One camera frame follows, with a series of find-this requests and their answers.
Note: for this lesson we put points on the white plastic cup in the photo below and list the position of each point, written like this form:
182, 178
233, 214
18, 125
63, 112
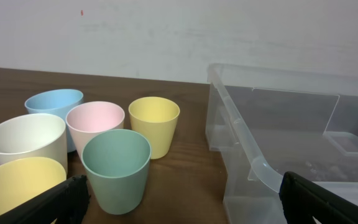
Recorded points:
34, 135

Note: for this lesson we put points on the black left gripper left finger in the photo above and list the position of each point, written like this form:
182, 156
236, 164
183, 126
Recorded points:
66, 202

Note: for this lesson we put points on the clear plastic storage container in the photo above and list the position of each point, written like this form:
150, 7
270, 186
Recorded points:
265, 122

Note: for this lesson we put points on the light blue plastic cup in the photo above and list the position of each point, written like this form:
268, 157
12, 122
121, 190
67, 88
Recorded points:
58, 102

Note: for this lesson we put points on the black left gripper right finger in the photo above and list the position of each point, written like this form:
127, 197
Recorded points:
306, 202

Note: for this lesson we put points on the pink plastic cup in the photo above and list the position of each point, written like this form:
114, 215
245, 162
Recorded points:
87, 120

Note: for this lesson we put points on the yellow plastic cup near gripper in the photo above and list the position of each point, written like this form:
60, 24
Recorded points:
24, 179

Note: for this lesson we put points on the green plastic cup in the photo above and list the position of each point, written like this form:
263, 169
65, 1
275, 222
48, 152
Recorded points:
117, 165

